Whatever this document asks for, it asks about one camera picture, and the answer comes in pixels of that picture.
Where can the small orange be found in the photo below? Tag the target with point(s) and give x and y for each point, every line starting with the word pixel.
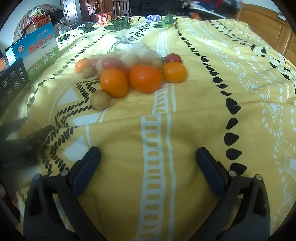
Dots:
pixel 82 65

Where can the pink tomato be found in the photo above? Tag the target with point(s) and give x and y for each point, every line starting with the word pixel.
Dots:
pixel 94 62
pixel 111 63

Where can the yellow patterned blanket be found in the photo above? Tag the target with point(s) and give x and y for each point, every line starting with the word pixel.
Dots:
pixel 185 115

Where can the white garlic bulb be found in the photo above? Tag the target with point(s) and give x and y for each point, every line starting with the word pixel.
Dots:
pixel 144 53

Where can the small green leafy vegetable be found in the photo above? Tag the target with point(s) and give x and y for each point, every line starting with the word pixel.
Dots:
pixel 63 37

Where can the round brown longan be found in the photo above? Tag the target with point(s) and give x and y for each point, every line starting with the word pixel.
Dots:
pixel 158 63
pixel 88 71
pixel 100 99

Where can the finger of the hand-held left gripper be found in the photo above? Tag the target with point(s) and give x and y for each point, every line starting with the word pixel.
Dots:
pixel 16 125
pixel 39 136

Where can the red cherry tomato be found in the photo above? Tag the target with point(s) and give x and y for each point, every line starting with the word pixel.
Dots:
pixel 173 58

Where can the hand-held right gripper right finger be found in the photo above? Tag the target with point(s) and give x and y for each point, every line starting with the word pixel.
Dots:
pixel 209 166

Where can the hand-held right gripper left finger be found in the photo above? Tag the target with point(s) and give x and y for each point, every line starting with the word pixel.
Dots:
pixel 89 160

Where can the pale garlic bulb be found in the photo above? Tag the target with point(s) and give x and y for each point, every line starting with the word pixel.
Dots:
pixel 109 55
pixel 129 59

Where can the red printed cardboard box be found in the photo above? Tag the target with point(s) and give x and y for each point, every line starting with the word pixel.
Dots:
pixel 34 24

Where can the blue and green carton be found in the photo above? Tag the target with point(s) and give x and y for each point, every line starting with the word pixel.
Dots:
pixel 39 53

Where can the grey room door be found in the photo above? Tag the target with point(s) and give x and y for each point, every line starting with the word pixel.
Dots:
pixel 70 10

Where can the black printed box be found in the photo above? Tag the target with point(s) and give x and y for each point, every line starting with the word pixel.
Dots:
pixel 11 81

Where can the red instant noodle cup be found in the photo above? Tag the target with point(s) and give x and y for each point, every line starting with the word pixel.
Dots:
pixel 104 18

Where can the orange plastic bag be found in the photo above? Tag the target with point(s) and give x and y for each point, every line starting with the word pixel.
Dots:
pixel 195 15

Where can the pile of clothes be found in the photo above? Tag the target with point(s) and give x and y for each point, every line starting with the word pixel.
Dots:
pixel 185 7

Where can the blue and white packet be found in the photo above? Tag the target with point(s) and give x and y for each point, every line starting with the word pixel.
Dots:
pixel 152 18

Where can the wooden headboard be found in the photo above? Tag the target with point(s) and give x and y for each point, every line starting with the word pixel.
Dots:
pixel 266 30

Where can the person's left hand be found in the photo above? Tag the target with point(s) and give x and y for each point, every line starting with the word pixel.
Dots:
pixel 1 190

